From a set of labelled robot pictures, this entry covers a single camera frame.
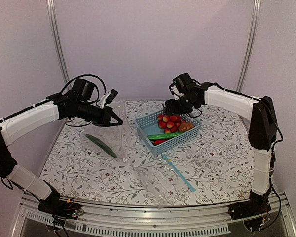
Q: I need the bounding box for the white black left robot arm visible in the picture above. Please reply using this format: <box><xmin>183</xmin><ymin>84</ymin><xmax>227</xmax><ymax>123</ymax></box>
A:
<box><xmin>0</xmin><ymin>74</ymin><xmax>123</xmax><ymax>217</ymax></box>

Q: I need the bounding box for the smooth green cucumber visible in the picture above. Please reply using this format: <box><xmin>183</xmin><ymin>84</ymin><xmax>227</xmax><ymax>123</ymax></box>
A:
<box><xmin>147</xmin><ymin>133</ymin><xmax>183</xmax><ymax>141</ymax></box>

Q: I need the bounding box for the dark green bumpy cucumber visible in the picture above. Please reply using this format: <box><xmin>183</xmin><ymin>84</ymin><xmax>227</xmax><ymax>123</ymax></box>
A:
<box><xmin>85</xmin><ymin>134</ymin><xmax>117</xmax><ymax>158</ymax></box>

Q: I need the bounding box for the brown potato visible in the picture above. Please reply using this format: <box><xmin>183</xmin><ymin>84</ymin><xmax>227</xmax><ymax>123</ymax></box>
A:
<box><xmin>178</xmin><ymin>122</ymin><xmax>194</xmax><ymax>133</ymax></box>

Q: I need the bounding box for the small circuit board with wires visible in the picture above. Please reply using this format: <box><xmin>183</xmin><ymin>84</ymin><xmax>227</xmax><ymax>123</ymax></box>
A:
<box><xmin>63</xmin><ymin>198</ymin><xmax>84</xmax><ymax>220</ymax></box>

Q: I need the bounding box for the clear blue zipper bag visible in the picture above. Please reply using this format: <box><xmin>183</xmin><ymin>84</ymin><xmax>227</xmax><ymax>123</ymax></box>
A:
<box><xmin>133</xmin><ymin>153</ymin><xmax>196</xmax><ymax>208</ymax></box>

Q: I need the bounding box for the aluminium frame post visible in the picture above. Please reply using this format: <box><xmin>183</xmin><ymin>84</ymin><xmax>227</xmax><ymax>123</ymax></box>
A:
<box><xmin>46</xmin><ymin>0</ymin><xmax>70</xmax><ymax>83</ymax></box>
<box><xmin>236</xmin><ymin>0</ymin><xmax>261</xmax><ymax>92</ymax></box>

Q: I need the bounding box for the left aluminium frame post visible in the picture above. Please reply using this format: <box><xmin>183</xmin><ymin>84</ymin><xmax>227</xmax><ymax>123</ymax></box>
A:
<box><xmin>46</xmin><ymin>0</ymin><xmax>70</xmax><ymax>83</ymax></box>

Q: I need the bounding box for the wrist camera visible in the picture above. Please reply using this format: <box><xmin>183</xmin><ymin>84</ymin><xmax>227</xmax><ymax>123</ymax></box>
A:
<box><xmin>169</xmin><ymin>82</ymin><xmax>185</xmax><ymax>100</ymax></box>
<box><xmin>99</xmin><ymin>89</ymin><xmax>118</xmax><ymax>109</ymax></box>

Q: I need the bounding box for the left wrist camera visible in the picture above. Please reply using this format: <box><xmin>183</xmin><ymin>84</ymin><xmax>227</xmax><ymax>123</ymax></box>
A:
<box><xmin>99</xmin><ymin>89</ymin><xmax>118</xmax><ymax>109</ymax></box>

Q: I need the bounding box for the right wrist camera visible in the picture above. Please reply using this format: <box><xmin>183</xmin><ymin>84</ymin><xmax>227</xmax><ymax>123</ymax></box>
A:
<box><xmin>169</xmin><ymin>82</ymin><xmax>185</xmax><ymax>100</ymax></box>

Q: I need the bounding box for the floral patterned table mat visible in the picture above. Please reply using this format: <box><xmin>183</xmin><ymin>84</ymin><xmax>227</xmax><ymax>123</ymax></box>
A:
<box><xmin>40</xmin><ymin>101</ymin><xmax>254</xmax><ymax>206</ymax></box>

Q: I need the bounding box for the red lychee fruit bunch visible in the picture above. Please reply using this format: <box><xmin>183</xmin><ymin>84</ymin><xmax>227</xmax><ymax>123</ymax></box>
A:
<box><xmin>157</xmin><ymin>112</ymin><xmax>182</xmax><ymax>134</ymax></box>

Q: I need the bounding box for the clear pink zipper bag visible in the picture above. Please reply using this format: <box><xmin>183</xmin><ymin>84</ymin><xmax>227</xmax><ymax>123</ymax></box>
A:
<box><xmin>84</xmin><ymin>101</ymin><xmax>131</xmax><ymax>163</ymax></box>

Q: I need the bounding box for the light blue plastic basket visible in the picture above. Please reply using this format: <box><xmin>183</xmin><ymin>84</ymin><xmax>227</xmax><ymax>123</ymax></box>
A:
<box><xmin>135</xmin><ymin>110</ymin><xmax>201</xmax><ymax>156</ymax></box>

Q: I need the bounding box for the right aluminium frame post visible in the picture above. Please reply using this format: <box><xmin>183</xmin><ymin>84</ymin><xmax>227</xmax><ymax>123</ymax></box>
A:
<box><xmin>236</xmin><ymin>0</ymin><xmax>261</xmax><ymax>92</ymax></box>

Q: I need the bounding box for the red chili pepper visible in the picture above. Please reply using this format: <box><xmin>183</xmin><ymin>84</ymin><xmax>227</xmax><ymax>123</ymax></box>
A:
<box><xmin>153</xmin><ymin>140</ymin><xmax>167</xmax><ymax>146</ymax></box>

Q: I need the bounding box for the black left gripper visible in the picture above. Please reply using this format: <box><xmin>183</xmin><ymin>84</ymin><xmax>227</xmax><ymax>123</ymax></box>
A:
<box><xmin>76</xmin><ymin>100</ymin><xmax>123</xmax><ymax>127</ymax></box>

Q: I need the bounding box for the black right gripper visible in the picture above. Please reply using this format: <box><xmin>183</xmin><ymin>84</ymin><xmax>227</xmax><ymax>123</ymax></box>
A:
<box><xmin>166</xmin><ymin>95</ymin><xmax>197</xmax><ymax>116</ymax></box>

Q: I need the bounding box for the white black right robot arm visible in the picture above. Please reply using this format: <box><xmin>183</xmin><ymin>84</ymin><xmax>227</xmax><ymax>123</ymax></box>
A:
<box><xmin>164</xmin><ymin>73</ymin><xmax>284</xmax><ymax>220</ymax></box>

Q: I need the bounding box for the front aluminium rail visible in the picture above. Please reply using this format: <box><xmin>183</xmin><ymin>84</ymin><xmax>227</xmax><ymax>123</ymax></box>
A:
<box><xmin>12</xmin><ymin>193</ymin><xmax>296</xmax><ymax>237</ymax></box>

